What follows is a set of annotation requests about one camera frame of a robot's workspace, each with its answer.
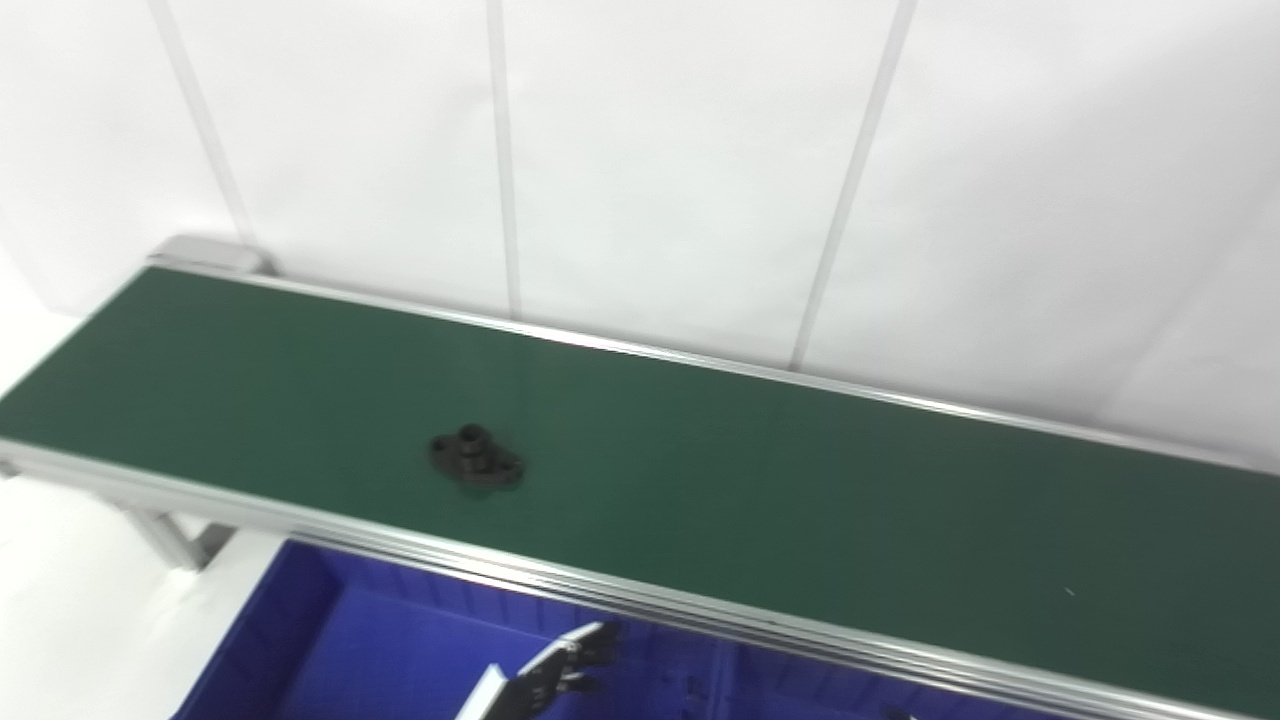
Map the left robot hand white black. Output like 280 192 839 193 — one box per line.
465 620 621 720

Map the aluminium conveyor support leg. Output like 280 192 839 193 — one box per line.
118 503 238 572

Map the black flanged machine part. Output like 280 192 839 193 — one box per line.
429 424 527 490

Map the green conveyor belt aluminium frame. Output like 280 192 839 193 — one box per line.
0 235 1280 720

